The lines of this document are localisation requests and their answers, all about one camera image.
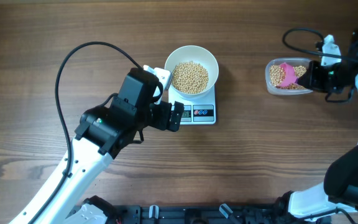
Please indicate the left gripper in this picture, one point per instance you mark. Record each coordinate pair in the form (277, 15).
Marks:
(163, 123)

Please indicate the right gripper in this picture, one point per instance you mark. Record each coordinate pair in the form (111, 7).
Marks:
(309, 79)

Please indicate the pink plastic measuring scoop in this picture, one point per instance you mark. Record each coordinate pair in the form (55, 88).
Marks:
(290, 77)

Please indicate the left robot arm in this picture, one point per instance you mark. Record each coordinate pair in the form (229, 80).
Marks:
(100, 136)

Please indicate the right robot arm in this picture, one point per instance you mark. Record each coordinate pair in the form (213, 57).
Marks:
(339, 191)

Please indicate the soybeans in bowl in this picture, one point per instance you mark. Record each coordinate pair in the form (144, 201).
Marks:
(190, 77)

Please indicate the white bowl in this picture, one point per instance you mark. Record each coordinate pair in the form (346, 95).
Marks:
(196, 54)

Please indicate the white digital kitchen scale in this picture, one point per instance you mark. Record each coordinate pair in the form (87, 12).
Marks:
(200, 110)

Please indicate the clear plastic container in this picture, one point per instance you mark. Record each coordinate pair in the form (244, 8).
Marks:
(293, 62)

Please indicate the soybeans pile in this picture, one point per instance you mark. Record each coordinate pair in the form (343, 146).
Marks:
(277, 75)

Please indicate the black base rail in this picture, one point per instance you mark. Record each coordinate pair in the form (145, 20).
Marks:
(181, 215)

